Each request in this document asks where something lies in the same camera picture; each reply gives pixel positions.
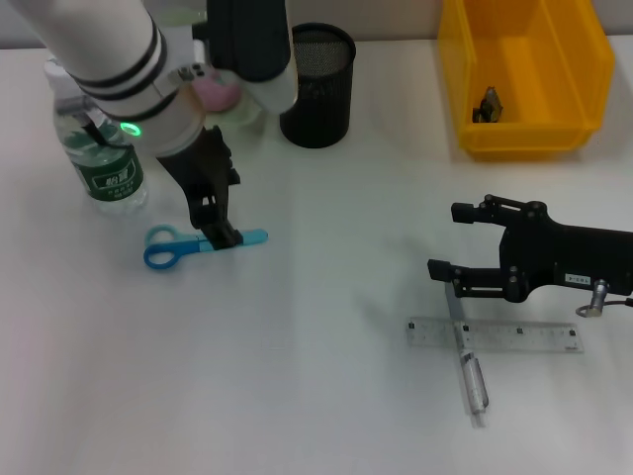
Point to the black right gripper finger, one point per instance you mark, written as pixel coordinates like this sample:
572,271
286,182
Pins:
477,282
467,213

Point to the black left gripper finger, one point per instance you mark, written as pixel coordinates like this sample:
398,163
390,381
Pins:
227,213
210,227

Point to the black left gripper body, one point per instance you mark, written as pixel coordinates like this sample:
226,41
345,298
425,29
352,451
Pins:
203,168

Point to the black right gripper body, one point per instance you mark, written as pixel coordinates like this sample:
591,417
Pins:
569,257

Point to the blue capped scissors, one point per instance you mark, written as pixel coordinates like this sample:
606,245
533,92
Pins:
163,255

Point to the pink peach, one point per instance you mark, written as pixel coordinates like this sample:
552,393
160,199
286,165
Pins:
217,96

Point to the clear water bottle green label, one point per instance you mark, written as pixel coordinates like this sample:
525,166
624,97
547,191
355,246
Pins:
114,183

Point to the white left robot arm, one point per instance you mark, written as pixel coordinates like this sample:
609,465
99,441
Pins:
99,39

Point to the pale green glass fruit plate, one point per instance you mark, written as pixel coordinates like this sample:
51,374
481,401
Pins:
242,116

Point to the clear plastic ruler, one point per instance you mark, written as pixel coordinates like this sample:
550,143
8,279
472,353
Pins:
524,336

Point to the grey ballpoint pen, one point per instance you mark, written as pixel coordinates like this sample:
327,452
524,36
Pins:
475,386

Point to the black mesh pen holder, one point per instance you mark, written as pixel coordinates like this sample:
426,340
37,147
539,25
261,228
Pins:
326,99

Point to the yellow plastic storage bin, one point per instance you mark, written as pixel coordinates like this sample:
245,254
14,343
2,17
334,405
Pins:
529,138

